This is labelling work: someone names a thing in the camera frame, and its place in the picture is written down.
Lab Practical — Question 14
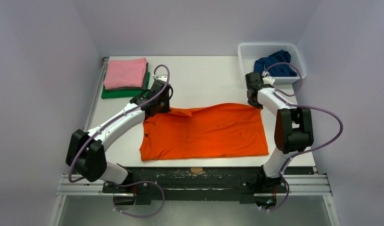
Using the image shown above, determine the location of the brown tape piece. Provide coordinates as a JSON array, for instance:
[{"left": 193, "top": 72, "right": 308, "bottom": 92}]
[{"left": 190, "top": 167, "right": 204, "bottom": 174}]

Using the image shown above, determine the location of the blue t shirt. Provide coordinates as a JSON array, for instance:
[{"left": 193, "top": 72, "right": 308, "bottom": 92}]
[{"left": 253, "top": 49, "right": 298, "bottom": 78}]

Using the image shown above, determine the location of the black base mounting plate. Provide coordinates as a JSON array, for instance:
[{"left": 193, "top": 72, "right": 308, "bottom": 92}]
[{"left": 70, "top": 166, "right": 316, "bottom": 206}]

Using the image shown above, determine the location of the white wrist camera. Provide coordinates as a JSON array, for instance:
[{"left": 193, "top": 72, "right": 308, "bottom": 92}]
[
  {"left": 261, "top": 71, "right": 276, "bottom": 86},
  {"left": 154, "top": 75, "right": 168, "bottom": 83}
]

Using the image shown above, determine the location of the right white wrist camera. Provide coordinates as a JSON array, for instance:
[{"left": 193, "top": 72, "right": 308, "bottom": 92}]
[{"left": 261, "top": 71, "right": 276, "bottom": 86}]

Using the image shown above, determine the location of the white plastic basket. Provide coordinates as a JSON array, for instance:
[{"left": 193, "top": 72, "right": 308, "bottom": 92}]
[{"left": 237, "top": 42, "right": 306, "bottom": 85}]

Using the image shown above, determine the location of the aluminium frame rail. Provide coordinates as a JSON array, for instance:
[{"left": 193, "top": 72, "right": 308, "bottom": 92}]
[{"left": 57, "top": 173, "right": 332, "bottom": 196}]

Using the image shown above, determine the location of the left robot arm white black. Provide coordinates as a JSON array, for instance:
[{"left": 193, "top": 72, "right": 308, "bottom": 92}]
[{"left": 65, "top": 75, "right": 172, "bottom": 184}]

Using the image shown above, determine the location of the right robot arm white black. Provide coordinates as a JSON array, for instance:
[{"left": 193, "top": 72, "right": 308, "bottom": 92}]
[{"left": 245, "top": 73, "right": 314, "bottom": 192}]

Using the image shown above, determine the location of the folded pink t shirt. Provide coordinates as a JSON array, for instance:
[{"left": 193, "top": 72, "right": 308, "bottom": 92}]
[{"left": 104, "top": 57, "right": 147, "bottom": 90}]

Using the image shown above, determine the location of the orange t shirt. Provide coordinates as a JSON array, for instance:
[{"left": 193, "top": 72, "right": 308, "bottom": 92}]
[{"left": 139, "top": 103, "right": 269, "bottom": 161}]

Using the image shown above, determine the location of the folded green t shirt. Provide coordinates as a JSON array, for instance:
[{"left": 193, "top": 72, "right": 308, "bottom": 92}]
[{"left": 101, "top": 72, "right": 150, "bottom": 99}]

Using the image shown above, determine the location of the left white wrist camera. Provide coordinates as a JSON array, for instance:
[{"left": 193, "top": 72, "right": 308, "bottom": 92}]
[{"left": 154, "top": 75, "right": 168, "bottom": 83}]

